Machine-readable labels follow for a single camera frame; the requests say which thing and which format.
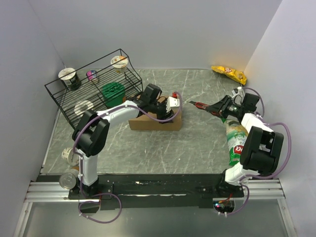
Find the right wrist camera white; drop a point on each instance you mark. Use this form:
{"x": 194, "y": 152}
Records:
{"x": 237, "y": 92}

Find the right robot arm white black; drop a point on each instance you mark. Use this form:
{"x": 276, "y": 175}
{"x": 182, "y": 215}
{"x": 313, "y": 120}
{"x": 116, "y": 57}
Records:
{"x": 260, "y": 154}

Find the orange labelled tin can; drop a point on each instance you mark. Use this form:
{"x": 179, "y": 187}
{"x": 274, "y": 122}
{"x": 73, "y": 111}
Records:
{"x": 68, "y": 180}

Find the small purple yogurt cup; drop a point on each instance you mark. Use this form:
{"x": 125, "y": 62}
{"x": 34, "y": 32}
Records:
{"x": 92, "y": 76}

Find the green lidded jar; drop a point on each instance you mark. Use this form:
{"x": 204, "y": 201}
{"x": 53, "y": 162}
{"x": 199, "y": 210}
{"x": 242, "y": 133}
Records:
{"x": 114, "y": 94}

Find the red black utility knife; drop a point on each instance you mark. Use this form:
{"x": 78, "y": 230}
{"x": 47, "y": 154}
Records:
{"x": 201, "y": 106}

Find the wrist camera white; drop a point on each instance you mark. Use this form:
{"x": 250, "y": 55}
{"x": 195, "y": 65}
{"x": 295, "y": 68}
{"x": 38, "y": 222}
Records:
{"x": 237, "y": 92}
{"x": 172, "y": 102}

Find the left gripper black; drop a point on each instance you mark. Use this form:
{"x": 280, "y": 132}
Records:
{"x": 163, "y": 117}

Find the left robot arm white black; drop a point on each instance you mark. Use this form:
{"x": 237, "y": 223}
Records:
{"x": 91, "y": 133}

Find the yogurt cup peach label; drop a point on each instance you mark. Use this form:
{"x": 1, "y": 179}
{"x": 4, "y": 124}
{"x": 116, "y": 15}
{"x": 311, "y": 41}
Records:
{"x": 119, "y": 63}

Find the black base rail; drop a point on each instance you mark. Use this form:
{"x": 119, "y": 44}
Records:
{"x": 113, "y": 191}

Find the dark labelled yogurt cup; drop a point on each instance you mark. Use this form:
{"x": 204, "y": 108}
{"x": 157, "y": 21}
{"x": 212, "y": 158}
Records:
{"x": 70, "y": 78}

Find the brown cardboard express box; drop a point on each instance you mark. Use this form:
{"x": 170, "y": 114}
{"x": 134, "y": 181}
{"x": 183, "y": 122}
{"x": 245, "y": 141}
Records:
{"x": 144, "y": 123}

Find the yellow lays chips bag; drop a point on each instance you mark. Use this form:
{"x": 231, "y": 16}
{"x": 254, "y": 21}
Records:
{"x": 233, "y": 74}

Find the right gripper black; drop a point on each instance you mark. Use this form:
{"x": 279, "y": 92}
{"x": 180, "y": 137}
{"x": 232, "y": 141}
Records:
{"x": 219, "y": 108}

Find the white chobani yogurt cup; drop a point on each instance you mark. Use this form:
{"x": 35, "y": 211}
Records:
{"x": 69, "y": 157}

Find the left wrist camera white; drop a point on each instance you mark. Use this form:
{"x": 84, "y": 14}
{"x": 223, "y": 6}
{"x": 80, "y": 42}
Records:
{"x": 172, "y": 102}

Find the green cassava chips bag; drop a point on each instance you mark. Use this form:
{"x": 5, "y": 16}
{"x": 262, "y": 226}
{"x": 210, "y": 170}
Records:
{"x": 236, "y": 137}

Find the black wire rack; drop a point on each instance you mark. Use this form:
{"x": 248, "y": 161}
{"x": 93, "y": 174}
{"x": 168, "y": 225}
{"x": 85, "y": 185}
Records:
{"x": 66, "y": 99}

